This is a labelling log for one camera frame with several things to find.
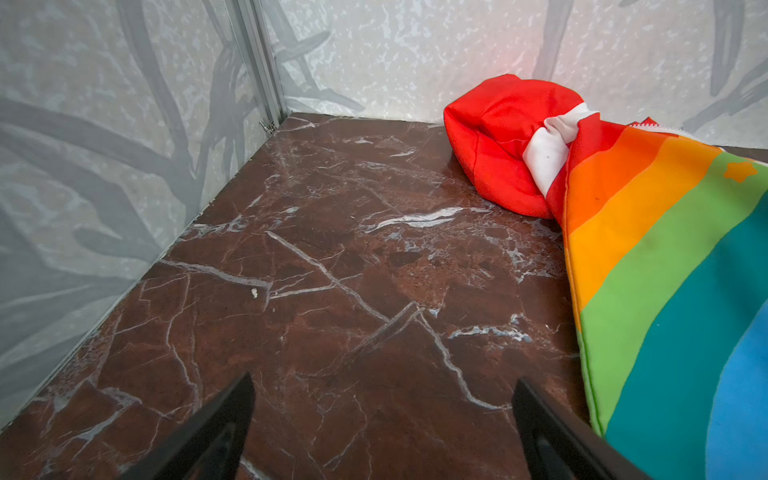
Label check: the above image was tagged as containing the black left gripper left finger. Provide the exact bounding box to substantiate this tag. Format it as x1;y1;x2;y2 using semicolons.
121;373;256;479

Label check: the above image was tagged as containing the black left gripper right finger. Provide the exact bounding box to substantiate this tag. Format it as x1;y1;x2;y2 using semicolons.
512;377;648;479

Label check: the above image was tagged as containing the rainbow striped child jacket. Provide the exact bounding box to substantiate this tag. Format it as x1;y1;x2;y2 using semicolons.
444;75;767;479

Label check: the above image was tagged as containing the aluminium frame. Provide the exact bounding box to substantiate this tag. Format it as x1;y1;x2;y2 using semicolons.
226;0;289;136

